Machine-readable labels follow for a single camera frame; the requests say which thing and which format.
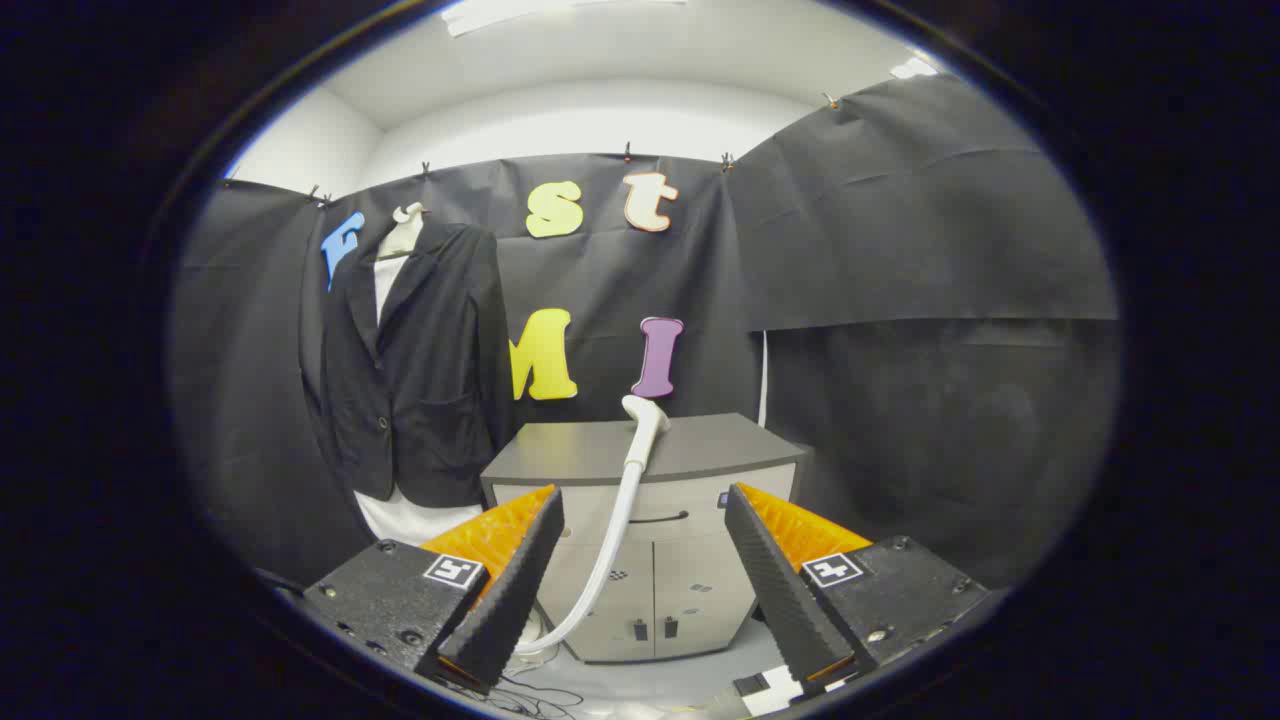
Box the grey cabinet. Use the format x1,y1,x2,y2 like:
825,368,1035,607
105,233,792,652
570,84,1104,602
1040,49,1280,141
480,413,813,664

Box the black floor cables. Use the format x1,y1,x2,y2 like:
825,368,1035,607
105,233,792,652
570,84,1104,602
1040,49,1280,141
488,650,587,719

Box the black backdrop cloth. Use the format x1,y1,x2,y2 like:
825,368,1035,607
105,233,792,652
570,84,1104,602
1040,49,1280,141
170,72,1121,591

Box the black suit jacket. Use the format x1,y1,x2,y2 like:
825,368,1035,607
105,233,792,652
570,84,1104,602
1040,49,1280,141
322,222,513,509

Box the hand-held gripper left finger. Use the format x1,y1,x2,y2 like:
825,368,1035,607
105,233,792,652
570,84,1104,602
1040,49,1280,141
302,485,566,698

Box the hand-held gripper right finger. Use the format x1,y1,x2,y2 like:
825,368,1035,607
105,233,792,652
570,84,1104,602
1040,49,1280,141
724,482,991,706

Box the cream clothes hanger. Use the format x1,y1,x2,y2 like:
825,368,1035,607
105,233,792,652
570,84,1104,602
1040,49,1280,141
390,202,432,257

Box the white garment steamer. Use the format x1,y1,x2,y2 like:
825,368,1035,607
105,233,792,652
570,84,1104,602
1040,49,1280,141
512,394,673,658

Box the long ceiling light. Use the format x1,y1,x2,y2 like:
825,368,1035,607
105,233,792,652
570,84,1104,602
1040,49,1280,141
440,0,691,37

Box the white shirt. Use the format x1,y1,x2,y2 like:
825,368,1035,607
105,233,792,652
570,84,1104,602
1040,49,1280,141
355,250,483,548

